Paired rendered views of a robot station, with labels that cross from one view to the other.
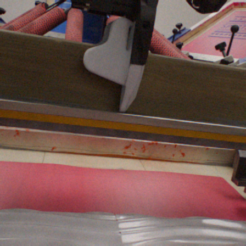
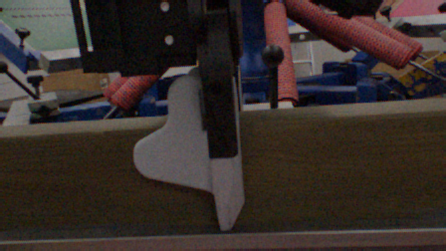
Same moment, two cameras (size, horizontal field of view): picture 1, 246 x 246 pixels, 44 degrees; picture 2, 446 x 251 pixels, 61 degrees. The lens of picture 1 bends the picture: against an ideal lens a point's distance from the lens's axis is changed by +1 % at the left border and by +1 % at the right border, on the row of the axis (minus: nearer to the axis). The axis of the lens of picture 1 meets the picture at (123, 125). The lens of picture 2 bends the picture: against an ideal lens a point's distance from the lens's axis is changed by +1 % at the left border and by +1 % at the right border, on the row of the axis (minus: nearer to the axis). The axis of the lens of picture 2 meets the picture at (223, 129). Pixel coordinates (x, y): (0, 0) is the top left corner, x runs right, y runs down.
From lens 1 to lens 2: 0.15 m
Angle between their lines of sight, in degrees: 17
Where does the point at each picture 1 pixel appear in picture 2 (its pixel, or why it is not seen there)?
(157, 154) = not seen: hidden behind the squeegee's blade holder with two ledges
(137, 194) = not seen: outside the picture
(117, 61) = (190, 152)
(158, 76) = (282, 154)
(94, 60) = (151, 159)
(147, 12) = (213, 67)
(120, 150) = not seen: hidden behind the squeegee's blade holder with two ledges
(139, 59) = (223, 147)
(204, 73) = (373, 132)
